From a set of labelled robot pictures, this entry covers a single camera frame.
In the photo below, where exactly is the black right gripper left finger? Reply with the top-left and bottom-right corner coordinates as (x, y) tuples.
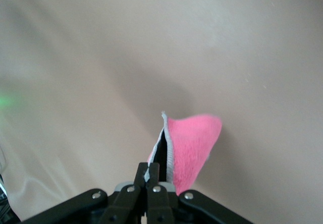
(21, 161), (149, 224)

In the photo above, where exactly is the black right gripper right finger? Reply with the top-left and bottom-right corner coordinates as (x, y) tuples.
(147, 162), (253, 224)

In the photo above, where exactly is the pink towel with grey edge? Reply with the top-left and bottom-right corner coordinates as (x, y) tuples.
(147, 110), (224, 197)

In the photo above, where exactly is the brown table cover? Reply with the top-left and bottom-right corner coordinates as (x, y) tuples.
(0, 0), (323, 224)

